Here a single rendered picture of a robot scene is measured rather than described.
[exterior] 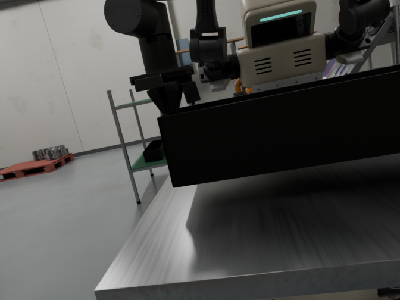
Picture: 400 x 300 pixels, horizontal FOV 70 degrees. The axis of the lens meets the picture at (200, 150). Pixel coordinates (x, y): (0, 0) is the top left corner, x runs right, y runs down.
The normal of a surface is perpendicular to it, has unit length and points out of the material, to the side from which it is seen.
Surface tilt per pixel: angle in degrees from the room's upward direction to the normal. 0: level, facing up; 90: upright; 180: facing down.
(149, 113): 90
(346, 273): 90
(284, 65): 98
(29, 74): 90
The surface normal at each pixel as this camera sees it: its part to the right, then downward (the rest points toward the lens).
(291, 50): -0.08, 0.37
